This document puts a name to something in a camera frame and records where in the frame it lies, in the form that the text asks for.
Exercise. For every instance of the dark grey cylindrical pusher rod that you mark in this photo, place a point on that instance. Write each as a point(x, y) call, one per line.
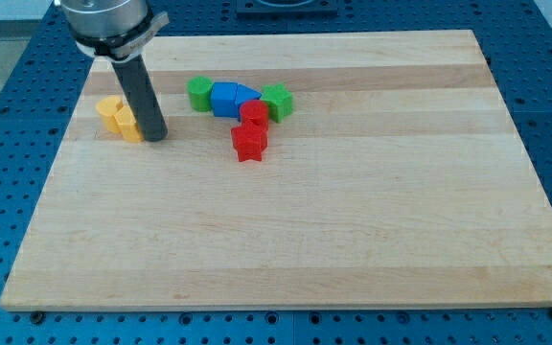
point(135, 81)

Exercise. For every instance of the yellow hexagon block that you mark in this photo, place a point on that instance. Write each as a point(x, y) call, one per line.
point(128, 126)

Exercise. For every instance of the blue cube block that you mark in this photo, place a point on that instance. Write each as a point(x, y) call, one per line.
point(223, 99)

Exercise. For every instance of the yellow heart block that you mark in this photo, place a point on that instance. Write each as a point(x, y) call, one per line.
point(107, 108)

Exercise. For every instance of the green cylinder block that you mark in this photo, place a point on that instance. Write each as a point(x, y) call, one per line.
point(199, 90)

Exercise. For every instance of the blue triangle block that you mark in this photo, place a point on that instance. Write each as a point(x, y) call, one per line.
point(245, 94)

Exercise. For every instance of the red cylinder block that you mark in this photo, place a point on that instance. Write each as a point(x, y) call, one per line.
point(254, 112)

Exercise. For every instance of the red star block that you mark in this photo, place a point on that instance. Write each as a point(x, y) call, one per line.
point(249, 142)

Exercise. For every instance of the green star block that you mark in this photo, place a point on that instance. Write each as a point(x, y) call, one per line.
point(279, 101)

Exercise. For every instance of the light wooden board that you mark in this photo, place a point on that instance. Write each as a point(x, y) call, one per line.
point(398, 182)

